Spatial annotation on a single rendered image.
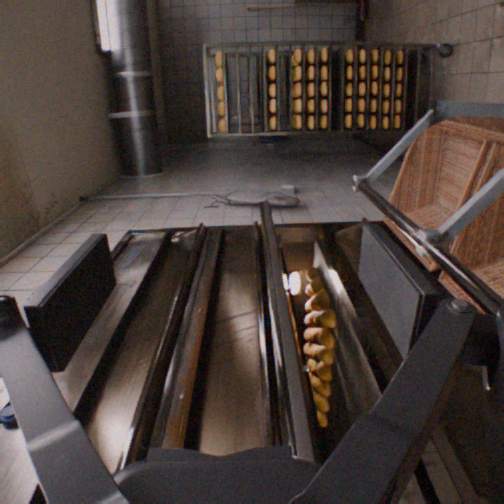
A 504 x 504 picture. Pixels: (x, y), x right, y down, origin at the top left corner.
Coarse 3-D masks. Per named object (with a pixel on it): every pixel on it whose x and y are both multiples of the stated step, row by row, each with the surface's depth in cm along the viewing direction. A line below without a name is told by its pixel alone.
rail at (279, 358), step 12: (264, 216) 157; (264, 228) 144; (264, 240) 133; (264, 252) 124; (276, 300) 95; (276, 312) 90; (276, 324) 85; (276, 336) 81; (276, 348) 77; (276, 360) 74; (276, 372) 71; (288, 396) 65; (288, 408) 62; (288, 420) 60; (288, 432) 58; (288, 444) 56
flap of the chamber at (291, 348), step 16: (272, 224) 146; (272, 240) 131; (272, 256) 119; (288, 304) 98; (288, 320) 85; (288, 336) 80; (288, 352) 75; (288, 368) 71; (288, 384) 67; (304, 384) 77; (304, 400) 63; (304, 416) 60; (304, 432) 57; (304, 448) 54; (320, 464) 63
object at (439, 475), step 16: (320, 240) 170; (336, 256) 152; (336, 272) 139; (336, 288) 140; (352, 288) 128; (352, 304) 118; (352, 320) 118; (368, 320) 110; (368, 336) 103; (368, 352) 101; (384, 352) 96; (384, 368) 91; (384, 384) 88; (432, 448) 69; (432, 464) 65; (432, 480) 62; (448, 480) 62; (432, 496) 61; (448, 496) 59
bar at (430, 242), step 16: (432, 112) 104; (448, 112) 103; (464, 112) 103; (480, 112) 103; (496, 112) 103; (416, 128) 106; (400, 144) 108; (384, 160) 110; (368, 176) 112; (496, 176) 65; (368, 192) 100; (480, 192) 66; (496, 192) 64; (384, 208) 87; (464, 208) 67; (480, 208) 66; (400, 224) 78; (416, 224) 75; (448, 224) 68; (464, 224) 67; (416, 240) 70; (432, 240) 66; (448, 240) 68; (432, 256) 64; (448, 256) 60; (448, 272) 58; (464, 272) 55; (464, 288) 53; (480, 288) 50; (480, 304) 49; (496, 304) 47
